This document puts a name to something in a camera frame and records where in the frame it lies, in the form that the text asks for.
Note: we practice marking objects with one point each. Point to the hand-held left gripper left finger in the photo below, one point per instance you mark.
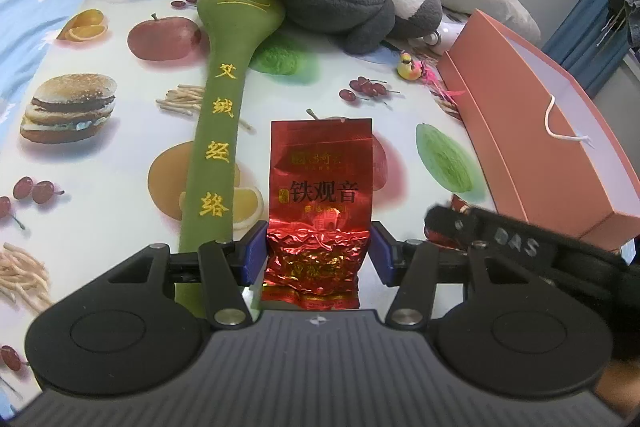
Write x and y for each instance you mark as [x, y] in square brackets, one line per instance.
[257, 252]

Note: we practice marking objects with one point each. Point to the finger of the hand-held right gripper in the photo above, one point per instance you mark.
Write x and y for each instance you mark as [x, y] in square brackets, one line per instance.
[457, 223]

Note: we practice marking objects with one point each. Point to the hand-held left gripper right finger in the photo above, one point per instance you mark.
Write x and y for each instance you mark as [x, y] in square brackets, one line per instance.
[381, 257]

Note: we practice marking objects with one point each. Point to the red tea packet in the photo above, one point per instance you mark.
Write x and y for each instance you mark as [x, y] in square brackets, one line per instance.
[320, 187]
[459, 204]

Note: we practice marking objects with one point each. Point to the pink cardboard box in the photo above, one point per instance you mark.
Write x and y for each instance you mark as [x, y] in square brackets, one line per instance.
[530, 147]

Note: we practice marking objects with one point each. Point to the green plush massage stick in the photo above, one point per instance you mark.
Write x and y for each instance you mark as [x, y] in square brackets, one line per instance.
[215, 147]

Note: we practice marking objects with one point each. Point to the yellow duck toy pink feathers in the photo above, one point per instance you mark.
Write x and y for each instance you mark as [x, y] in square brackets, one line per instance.
[407, 67]

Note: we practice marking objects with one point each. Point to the small white device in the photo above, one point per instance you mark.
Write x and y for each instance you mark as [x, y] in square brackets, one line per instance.
[442, 36]

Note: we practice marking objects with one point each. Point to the fruit print mat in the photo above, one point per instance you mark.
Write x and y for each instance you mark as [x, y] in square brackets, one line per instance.
[120, 117]

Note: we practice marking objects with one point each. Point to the blue curtain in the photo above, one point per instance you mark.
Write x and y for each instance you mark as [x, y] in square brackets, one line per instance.
[585, 32]

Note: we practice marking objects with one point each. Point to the hanging clothes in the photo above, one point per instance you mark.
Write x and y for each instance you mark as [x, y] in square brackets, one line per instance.
[625, 12]

